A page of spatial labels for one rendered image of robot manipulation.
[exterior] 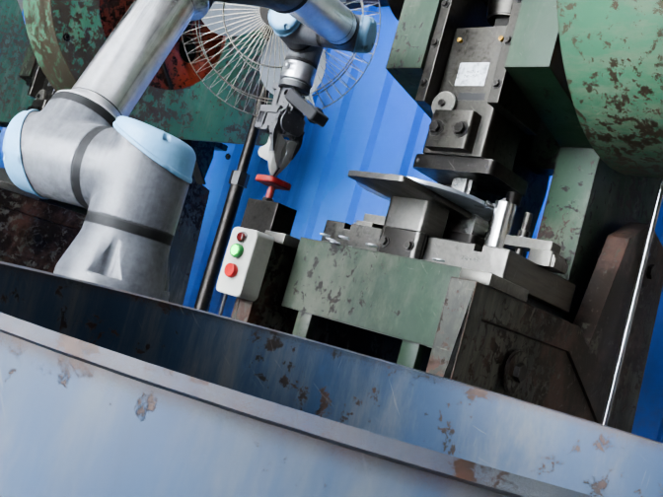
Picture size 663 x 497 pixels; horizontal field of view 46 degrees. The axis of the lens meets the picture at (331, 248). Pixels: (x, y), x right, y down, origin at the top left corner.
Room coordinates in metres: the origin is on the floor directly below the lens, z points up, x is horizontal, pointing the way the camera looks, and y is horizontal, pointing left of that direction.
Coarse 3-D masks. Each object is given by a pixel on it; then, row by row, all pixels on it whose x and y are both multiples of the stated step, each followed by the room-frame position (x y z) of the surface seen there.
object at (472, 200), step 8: (360, 184) 1.58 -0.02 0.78; (424, 184) 1.40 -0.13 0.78; (432, 184) 1.40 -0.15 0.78; (440, 184) 1.40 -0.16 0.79; (440, 192) 1.43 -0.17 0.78; (448, 192) 1.41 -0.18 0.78; (456, 192) 1.40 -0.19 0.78; (464, 192) 1.41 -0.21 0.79; (456, 200) 1.47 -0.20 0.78; (464, 200) 1.44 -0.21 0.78; (472, 200) 1.42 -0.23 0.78; (480, 200) 1.43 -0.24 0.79; (464, 208) 1.52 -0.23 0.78; (472, 208) 1.50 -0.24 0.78; (480, 208) 1.47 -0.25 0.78; (488, 208) 1.45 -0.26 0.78; (480, 216) 1.55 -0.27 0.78; (488, 216) 1.53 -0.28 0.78
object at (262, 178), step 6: (258, 174) 1.67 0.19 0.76; (258, 180) 1.67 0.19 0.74; (264, 180) 1.65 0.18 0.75; (270, 180) 1.65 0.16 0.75; (276, 180) 1.65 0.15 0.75; (282, 180) 1.66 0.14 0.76; (270, 186) 1.68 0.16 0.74; (276, 186) 1.68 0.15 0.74; (282, 186) 1.67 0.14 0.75; (288, 186) 1.68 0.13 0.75; (270, 192) 1.68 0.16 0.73
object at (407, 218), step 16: (352, 176) 1.45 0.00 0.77; (368, 176) 1.42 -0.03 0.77; (384, 176) 1.40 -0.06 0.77; (400, 176) 1.37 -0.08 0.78; (384, 192) 1.53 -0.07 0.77; (400, 192) 1.48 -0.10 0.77; (416, 192) 1.43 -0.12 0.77; (432, 192) 1.44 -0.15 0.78; (400, 208) 1.51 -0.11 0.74; (416, 208) 1.49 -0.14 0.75; (432, 208) 1.48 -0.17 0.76; (448, 208) 1.50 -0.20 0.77; (384, 224) 1.53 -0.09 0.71; (400, 224) 1.51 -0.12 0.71; (416, 224) 1.48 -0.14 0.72; (432, 224) 1.49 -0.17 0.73; (384, 240) 1.51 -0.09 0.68; (400, 240) 1.50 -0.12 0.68; (416, 240) 1.48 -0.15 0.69; (416, 256) 1.48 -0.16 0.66
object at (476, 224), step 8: (472, 216) 1.56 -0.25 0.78; (448, 224) 1.59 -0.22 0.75; (456, 224) 1.58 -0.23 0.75; (464, 224) 1.56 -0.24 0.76; (472, 224) 1.55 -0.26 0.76; (480, 224) 1.57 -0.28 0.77; (488, 224) 1.59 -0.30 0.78; (464, 232) 1.56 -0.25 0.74; (472, 232) 1.55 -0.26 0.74; (480, 232) 1.57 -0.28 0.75
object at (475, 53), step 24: (456, 48) 1.61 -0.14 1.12; (480, 48) 1.57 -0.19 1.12; (456, 72) 1.60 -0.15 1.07; (480, 72) 1.56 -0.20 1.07; (456, 96) 1.59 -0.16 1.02; (480, 96) 1.55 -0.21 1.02; (432, 120) 1.58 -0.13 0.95; (456, 120) 1.54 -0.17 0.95; (480, 120) 1.54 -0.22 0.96; (504, 120) 1.56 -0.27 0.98; (432, 144) 1.57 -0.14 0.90; (456, 144) 1.53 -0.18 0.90; (480, 144) 1.53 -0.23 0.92; (504, 144) 1.58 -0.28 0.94
